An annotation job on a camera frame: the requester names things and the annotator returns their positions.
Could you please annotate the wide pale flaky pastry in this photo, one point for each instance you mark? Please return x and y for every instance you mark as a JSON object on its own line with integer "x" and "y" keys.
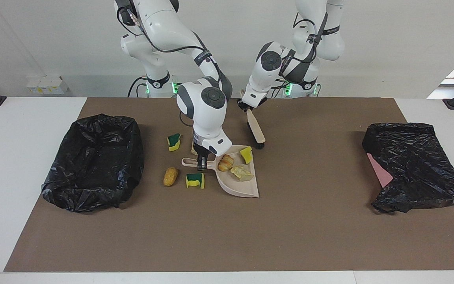
{"x": 241, "y": 172}

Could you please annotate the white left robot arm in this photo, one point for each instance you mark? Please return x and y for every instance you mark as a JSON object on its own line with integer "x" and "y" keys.
{"x": 270, "y": 63}

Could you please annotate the small orange striped croissant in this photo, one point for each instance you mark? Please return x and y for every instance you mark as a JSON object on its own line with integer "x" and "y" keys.
{"x": 226, "y": 162}

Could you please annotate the pale beige bread chunk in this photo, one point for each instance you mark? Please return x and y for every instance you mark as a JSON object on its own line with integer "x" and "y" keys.
{"x": 192, "y": 149}

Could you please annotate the white wall socket box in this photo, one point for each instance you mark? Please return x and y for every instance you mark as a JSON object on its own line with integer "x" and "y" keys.
{"x": 47, "y": 85}

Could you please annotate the open black bag-lined bin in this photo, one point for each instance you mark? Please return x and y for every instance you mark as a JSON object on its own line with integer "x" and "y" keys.
{"x": 93, "y": 165}

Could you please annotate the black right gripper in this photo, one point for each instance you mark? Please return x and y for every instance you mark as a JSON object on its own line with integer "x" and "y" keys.
{"x": 199, "y": 149}

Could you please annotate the plain yellow sponge piece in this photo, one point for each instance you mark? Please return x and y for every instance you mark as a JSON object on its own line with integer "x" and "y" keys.
{"x": 246, "y": 155}

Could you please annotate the beige plastic dustpan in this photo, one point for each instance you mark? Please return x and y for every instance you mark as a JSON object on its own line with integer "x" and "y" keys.
{"x": 239, "y": 187}

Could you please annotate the green yellow sponge piece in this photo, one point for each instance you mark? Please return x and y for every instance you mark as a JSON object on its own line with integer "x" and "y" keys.
{"x": 173, "y": 142}

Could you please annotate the beige brush with black bristles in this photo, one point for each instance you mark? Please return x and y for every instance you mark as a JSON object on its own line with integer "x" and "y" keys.
{"x": 255, "y": 128}

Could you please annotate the brown table mat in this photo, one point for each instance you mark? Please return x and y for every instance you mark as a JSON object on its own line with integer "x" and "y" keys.
{"x": 227, "y": 236}

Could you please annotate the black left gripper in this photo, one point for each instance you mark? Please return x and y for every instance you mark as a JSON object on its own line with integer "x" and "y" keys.
{"x": 256, "y": 104}

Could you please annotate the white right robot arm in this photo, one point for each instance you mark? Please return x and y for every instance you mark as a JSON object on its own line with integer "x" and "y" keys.
{"x": 203, "y": 106}

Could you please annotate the pink bin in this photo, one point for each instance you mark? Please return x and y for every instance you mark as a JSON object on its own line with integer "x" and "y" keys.
{"x": 380, "y": 171}

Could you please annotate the crumpled black trash bag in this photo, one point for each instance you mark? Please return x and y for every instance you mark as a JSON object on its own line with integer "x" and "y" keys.
{"x": 420, "y": 165}

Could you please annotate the notched green yellow sponge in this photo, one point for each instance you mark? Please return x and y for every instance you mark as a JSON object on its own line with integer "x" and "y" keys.
{"x": 194, "y": 180}

